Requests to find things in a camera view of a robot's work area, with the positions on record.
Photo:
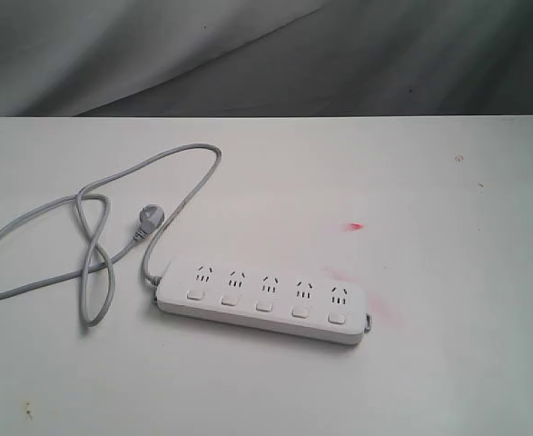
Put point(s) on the white five-outlet power strip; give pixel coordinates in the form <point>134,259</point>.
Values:
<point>271,299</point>

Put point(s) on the grey backdrop cloth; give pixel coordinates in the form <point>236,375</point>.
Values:
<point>265,58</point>

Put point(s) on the grey power plug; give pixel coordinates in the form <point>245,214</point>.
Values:
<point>151,217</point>

